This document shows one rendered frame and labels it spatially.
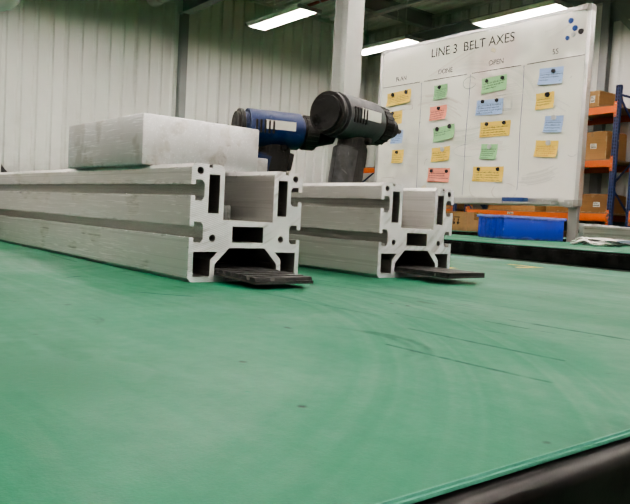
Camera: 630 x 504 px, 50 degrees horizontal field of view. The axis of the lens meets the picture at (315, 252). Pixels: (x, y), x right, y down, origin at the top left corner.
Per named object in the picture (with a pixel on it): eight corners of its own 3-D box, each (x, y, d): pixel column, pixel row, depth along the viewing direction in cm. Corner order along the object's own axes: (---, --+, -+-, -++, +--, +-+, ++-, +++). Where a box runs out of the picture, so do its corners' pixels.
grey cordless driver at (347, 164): (294, 253, 93) (303, 90, 92) (371, 251, 109) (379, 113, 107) (340, 257, 88) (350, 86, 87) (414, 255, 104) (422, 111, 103)
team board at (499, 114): (341, 344, 449) (358, 44, 439) (395, 339, 480) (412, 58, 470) (540, 400, 331) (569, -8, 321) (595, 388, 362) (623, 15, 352)
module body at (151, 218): (-60, 228, 110) (-59, 175, 109) (6, 230, 116) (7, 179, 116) (187, 282, 48) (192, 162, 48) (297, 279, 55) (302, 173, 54)
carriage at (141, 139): (66, 196, 65) (68, 125, 65) (169, 203, 72) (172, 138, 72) (140, 199, 53) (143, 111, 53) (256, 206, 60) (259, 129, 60)
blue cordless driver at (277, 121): (223, 242, 113) (229, 109, 112) (332, 246, 121) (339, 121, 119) (235, 245, 106) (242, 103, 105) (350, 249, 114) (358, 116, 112)
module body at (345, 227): (59, 231, 122) (60, 183, 121) (112, 232, 128) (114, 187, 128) (376, 278, 61) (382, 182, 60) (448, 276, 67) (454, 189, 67)
